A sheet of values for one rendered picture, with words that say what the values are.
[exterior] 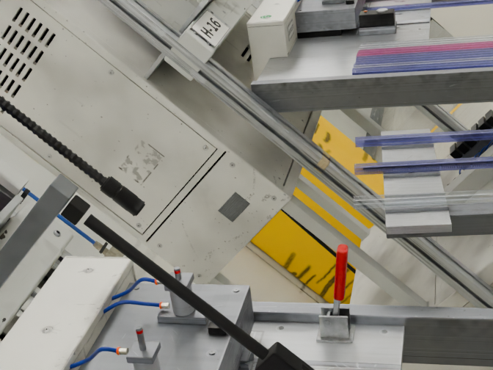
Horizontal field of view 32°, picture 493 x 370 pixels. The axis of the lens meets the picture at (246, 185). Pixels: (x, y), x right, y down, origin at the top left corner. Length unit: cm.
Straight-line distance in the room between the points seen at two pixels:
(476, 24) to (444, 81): 368
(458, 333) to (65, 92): 109
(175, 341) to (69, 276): 16
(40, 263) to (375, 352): 37
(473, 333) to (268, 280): 308
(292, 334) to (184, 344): 14
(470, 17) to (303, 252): 195
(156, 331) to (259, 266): 315
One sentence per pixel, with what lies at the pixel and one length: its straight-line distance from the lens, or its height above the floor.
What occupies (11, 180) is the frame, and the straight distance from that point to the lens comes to 97.
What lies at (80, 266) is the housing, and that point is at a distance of 94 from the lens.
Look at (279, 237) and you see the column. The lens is 402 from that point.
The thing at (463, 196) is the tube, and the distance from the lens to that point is 99.
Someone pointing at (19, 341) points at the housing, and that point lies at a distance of 85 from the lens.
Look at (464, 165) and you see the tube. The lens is 110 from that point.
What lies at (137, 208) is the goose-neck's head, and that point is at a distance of 83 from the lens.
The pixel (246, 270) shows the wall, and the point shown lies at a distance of 391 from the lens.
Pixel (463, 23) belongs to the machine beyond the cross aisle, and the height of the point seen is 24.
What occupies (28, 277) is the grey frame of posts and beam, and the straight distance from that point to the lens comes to 94.
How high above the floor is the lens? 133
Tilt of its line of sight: 8 degrees down
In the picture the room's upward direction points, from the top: 51 degrees counter-clockwise
